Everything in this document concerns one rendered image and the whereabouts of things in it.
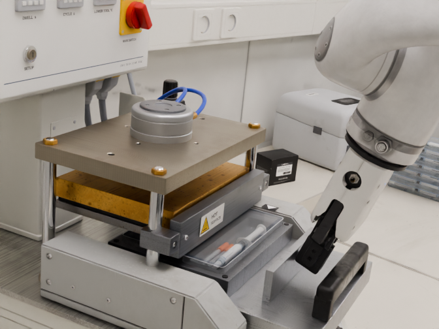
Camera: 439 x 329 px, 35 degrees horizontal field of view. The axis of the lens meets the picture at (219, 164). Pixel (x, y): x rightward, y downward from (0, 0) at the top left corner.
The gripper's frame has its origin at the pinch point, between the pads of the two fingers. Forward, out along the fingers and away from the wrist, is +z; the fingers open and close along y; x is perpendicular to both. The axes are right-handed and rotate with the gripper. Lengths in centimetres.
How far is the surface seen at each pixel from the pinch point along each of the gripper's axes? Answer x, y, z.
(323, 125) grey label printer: 25, 95, 20
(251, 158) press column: 15.5, 11.7, -0.5
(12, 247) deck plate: 34.3, -8.8, 20.9
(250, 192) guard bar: 12.2, 7.0, 1.7
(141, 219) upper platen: 18.0, -10.5, 3.4
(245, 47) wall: 52, 91, 11
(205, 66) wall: 54, 75, 15
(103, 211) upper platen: 23.0, -10.2, 5.9
